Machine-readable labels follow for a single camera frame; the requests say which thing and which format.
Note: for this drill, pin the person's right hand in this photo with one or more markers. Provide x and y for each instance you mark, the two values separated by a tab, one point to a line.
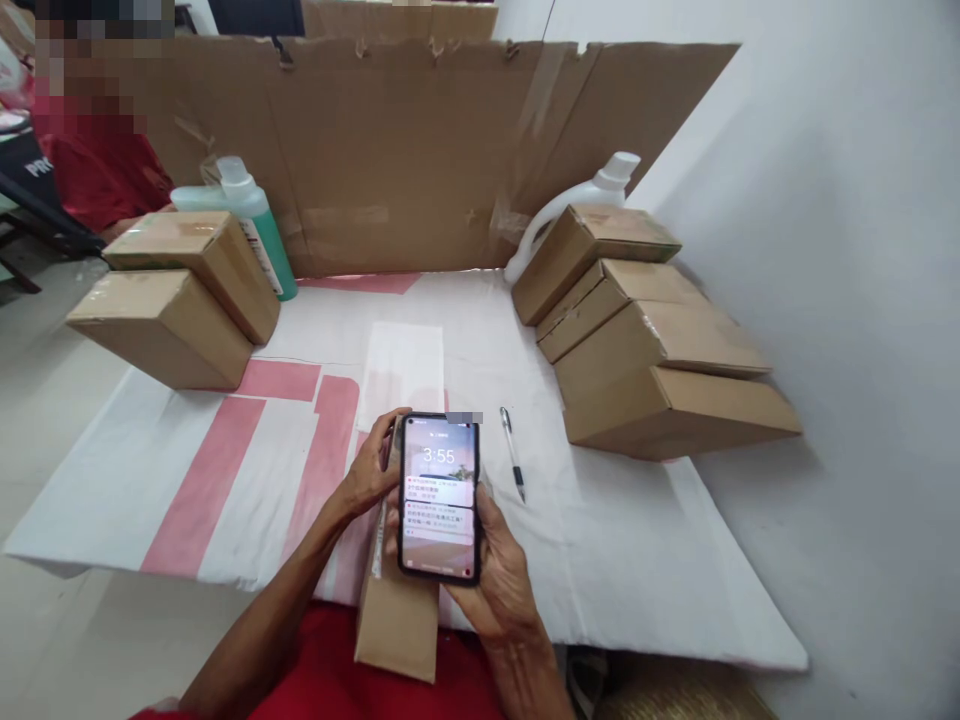
504	570

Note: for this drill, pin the person's left hand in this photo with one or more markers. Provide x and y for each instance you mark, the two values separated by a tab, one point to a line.
361	480

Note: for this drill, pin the person's left fingers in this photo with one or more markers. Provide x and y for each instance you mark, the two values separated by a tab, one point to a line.
381	442

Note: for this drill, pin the black smartphone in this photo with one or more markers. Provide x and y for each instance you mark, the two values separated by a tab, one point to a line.
441	499

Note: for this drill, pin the white rectangular paper strip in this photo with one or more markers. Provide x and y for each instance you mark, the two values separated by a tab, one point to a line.
407	367

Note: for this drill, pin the clear ballpoint pen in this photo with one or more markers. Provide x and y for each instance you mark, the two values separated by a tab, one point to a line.
511	450

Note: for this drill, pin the flat folded cardboard box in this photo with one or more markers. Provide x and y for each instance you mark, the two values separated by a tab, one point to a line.
396	630

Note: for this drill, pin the green liquid bottle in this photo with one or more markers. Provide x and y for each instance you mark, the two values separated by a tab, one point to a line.
266	232

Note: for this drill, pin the person's body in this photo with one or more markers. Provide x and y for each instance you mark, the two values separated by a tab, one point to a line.
315	675

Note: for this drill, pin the brown cardboard box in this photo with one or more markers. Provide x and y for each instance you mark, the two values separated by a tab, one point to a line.
161	330
637	360
697	416
600	304
577	255
202	255

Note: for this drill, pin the white and pink sheet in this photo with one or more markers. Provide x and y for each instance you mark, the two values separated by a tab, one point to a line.
645	540

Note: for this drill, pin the large upright cardboard sheet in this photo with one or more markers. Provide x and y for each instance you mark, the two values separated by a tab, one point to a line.
390	150

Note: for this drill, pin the white plastic jug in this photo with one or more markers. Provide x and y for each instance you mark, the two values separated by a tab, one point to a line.
604	187

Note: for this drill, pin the woven straw mat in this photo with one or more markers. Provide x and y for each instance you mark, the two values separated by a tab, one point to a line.
690	694

